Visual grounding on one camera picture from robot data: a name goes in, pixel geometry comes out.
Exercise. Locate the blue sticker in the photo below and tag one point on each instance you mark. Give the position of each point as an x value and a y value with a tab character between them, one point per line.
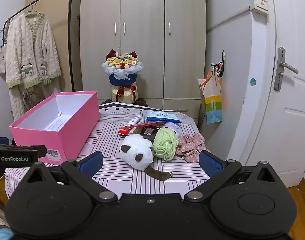
253	81

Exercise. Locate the pink floral scrunchie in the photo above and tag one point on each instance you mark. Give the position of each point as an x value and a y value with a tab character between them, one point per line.
190	145

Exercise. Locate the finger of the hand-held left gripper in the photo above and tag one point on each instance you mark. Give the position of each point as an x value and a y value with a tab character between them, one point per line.
22	147
15	163

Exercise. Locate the white tube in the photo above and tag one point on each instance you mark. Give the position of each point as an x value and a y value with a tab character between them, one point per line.
134	120

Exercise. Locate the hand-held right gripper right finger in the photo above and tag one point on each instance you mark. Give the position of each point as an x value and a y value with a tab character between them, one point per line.
210	165

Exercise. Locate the colourful striped paper bag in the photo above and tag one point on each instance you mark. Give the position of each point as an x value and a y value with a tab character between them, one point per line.
212	105

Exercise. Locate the green yarn ball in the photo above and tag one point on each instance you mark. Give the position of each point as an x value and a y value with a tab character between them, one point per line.
165	142

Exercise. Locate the white fleece pajama top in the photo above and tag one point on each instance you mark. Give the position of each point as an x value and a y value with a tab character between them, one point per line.
30	55

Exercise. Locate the flower bouquet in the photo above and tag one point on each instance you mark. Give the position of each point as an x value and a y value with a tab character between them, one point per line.
123	72

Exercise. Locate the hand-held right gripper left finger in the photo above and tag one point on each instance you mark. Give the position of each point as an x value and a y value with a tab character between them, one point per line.
92	163

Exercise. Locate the white wall switch box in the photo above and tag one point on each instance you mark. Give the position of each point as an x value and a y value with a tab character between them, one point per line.
260	3

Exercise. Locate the white door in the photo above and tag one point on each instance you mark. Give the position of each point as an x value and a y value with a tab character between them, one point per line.
292	117

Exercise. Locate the beige wardrobe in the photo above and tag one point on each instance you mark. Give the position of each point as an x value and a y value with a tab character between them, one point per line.
142	42

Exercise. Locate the cream tote bag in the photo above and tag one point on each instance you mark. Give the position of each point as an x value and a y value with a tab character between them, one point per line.
1	62

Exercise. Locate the beige wooden board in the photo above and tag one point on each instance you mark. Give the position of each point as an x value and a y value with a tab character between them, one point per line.
55	10

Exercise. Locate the panda plush toy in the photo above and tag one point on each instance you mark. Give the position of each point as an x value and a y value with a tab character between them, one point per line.
137	150

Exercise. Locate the blue wet wipes pack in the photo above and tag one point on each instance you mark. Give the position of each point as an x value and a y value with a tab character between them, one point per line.
160	117

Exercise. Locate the pink cardboard box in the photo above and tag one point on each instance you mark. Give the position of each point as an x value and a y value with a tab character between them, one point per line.
75	127

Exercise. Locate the striped bed sheet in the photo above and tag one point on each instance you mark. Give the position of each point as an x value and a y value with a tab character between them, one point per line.
132	177

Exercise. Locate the white paper slip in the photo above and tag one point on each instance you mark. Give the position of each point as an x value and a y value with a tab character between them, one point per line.
56	123

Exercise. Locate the white fleece pajama pants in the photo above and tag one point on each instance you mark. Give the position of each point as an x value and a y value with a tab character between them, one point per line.
30	97

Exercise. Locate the black clothes rack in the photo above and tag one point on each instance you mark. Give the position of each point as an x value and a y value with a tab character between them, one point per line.
72	42

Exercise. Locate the purple plush toy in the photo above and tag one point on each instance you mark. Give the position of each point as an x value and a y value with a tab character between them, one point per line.
173	128

